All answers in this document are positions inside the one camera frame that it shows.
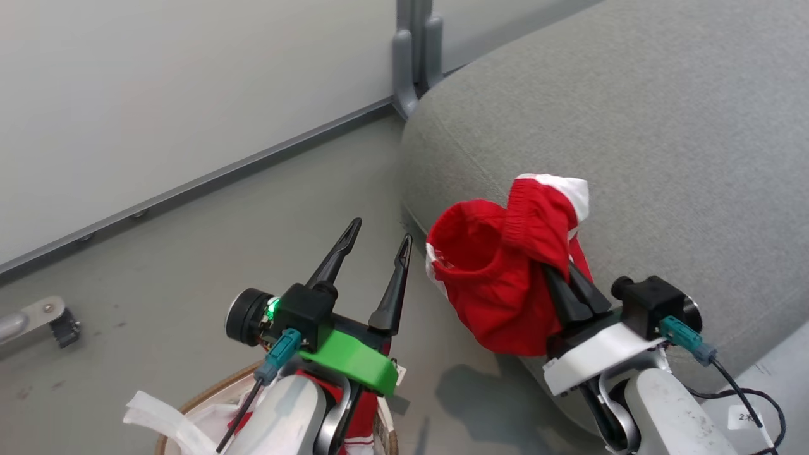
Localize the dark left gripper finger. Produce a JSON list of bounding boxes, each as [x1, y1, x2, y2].
[[306, 217, 363, 290], [368, 233, 413, 336]]

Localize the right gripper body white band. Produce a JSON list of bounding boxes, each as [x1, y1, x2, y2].
[[542, 308, 669, 397]]

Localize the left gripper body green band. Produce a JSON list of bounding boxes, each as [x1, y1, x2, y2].
[[296, 314, 400, 397]]

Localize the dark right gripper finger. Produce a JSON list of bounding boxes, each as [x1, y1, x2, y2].
[[545, 265, 593, 327], [568, 261, 612, 315]]

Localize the red shorts with white trim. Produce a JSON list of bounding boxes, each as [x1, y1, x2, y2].
[[425, 173, 595, 356]]

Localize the round wicker laundry basket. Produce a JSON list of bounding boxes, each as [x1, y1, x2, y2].
[[154, 360, 400, 455]]

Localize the white cloth basket liner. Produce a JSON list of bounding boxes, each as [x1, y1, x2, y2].
[[123, 389, 260, 455]]

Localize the grey fabric sofa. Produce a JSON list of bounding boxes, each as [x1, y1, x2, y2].
[[399, 0, 809, 438]]

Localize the metal foot with black caster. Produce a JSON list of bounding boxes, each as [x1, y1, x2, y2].
[[0, 295, 82, 350]]

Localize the left black cable teal connector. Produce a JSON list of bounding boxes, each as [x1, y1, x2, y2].
[[216, 327, 303, 454]]

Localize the black cable teal connector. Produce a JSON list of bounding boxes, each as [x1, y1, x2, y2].
[[659, 315, 787, 455], [216, 327, 303, 454]]

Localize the right black cable teal connector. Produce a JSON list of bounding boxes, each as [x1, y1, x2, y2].
[[659, 315, 787, 455]]

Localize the white paper cable tag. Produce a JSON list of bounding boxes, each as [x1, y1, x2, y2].
[[726, 404, 769, 444]]

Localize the grey metal floor rail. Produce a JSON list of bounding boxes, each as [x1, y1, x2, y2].
[[0, 95, 405, 283]]

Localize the grey upright bracket post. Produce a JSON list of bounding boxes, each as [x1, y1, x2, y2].
[[391, 0, 445, 121]]

